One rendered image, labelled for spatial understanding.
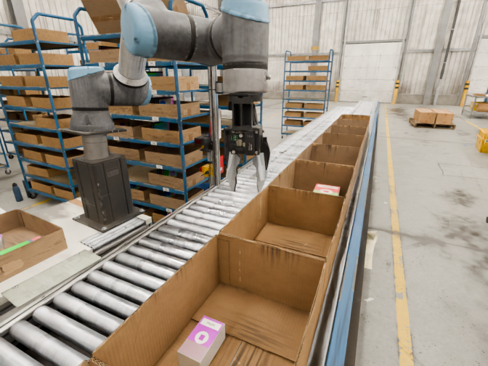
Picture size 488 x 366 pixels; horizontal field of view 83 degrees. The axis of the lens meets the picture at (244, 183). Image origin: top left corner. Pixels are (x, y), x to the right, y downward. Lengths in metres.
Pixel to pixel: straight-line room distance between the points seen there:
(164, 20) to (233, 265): 0.60
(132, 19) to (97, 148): 0.94
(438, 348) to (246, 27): 1.96
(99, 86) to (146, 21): 0.86
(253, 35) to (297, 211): 0.71
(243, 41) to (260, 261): 0.51
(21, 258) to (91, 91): 0.72
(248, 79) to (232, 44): 0.07
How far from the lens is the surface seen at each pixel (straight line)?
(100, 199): 1.48
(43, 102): 3.49
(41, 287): 1.26
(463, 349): 2.21
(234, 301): 0.80
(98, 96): 1.44
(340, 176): 1.42
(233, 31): 0.57
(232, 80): 0.56
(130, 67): 1.38
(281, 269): 0.73
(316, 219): 1.08
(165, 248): 1.28
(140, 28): 0.60
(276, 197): 1.09
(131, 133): 2.60
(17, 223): 1.75
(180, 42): 0.62
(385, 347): 2.01
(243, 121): 0.56
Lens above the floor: 1.45
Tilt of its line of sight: 21 degrees down
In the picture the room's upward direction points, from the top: straight up
